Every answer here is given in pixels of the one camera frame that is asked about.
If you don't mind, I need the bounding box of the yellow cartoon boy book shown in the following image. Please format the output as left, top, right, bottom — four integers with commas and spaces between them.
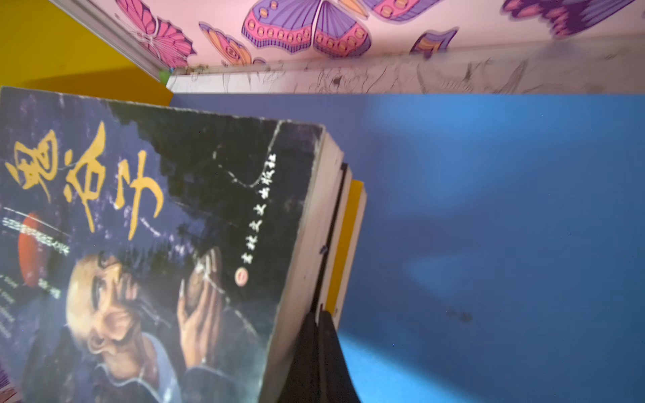
324, 180, 367, 330

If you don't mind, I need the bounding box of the dark old man cover book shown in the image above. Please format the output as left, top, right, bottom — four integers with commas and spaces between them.
312, 163, 353, 315

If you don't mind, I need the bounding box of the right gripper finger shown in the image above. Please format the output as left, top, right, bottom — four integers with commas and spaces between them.
278, 310, 360, 403

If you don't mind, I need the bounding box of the yellow pink blue bookshelf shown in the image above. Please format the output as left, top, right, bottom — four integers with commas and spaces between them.
0, 0, 645, 403

